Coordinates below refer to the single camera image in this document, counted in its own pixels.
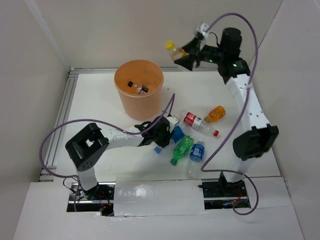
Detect blue label bottle white cap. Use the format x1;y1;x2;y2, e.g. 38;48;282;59
185;140;205;179

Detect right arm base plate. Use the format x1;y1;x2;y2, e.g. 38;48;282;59
198;179;251;210

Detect orange plastic bin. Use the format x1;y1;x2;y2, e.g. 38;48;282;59
114;59;164;121

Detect red label clear water bottle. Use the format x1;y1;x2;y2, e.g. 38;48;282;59
179;110;220;138

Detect black cap clear bottle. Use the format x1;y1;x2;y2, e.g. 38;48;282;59
127;81;149;95

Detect yellow cap clear bottle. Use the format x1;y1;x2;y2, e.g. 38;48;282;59
165;40;188;61

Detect aluminium frame rail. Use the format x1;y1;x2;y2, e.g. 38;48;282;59
39;66;248;182

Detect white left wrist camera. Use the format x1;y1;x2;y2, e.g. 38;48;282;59
166;116;180;132

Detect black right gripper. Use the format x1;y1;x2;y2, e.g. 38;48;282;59
174;36;225;72

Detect green plastic bottle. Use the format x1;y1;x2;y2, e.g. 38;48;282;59
170;135;194;166

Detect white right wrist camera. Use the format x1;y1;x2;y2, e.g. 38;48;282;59
193;22;209;39

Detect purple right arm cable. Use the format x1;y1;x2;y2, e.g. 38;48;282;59
200;12;261;216

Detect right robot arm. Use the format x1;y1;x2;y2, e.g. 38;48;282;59
173;23;279;196

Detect orange juice bottle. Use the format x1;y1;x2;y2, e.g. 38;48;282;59
204;105;226;123

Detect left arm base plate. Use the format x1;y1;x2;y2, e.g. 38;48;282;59
66;182;116;217

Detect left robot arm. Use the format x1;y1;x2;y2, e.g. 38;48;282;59
65;115;180;200

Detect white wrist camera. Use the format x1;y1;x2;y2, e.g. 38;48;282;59
166;116;180;132
193;22;209;39

